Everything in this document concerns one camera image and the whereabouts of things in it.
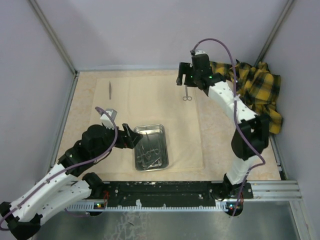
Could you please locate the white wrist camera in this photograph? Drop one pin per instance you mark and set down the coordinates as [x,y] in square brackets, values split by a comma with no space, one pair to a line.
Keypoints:
[197,52]
[108,121]

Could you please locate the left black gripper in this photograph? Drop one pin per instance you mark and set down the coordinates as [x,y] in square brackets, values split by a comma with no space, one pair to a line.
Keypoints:
[131,138]

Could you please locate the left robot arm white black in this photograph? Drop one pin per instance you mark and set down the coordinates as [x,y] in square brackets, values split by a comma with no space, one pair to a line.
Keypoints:
[67,182]

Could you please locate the yellow plaid shirt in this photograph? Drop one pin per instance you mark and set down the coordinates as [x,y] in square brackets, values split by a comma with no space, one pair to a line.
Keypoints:
[258,88]

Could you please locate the aluminium corner post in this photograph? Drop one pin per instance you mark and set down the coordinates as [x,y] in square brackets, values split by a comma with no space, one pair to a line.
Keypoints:
[274,31]
[57,43]

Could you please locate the steel surgical scissors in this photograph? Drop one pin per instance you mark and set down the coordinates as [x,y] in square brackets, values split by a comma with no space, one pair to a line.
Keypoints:
[187,97]

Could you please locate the steel tweezers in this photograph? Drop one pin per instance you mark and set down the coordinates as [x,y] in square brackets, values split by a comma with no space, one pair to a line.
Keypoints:
[110,91]

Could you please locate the aluminium front rail frame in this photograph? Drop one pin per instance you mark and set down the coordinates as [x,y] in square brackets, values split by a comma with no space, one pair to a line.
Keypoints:
[267,191]

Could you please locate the steel forceps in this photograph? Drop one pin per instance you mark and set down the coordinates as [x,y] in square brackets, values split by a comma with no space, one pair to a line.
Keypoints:
[149,156]

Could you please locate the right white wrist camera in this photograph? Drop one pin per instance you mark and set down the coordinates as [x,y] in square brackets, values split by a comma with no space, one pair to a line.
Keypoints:
[197,52]

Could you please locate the right aluminium corner post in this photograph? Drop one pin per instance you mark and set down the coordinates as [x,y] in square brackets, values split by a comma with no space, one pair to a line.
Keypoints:
[274,31]

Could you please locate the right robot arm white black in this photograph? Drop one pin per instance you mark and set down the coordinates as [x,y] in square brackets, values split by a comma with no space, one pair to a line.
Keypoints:
[251,134]

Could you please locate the left aluminium corner post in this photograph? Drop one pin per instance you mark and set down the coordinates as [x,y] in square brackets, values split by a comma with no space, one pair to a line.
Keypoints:
[57,43]

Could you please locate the beige cloth wrap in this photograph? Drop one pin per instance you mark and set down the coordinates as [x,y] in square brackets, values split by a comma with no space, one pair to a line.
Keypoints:
[156,99]

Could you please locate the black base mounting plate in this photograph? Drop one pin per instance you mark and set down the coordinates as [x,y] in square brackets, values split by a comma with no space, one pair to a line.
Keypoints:
[170,193]

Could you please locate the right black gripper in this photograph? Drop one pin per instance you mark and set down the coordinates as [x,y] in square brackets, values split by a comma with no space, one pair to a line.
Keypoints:
[184,69]

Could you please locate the steel instrument tray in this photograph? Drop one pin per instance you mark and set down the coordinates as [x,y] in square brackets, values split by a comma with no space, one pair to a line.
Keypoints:
[157,135]

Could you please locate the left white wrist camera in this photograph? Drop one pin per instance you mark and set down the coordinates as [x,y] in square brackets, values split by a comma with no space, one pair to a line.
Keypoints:
[108,121]

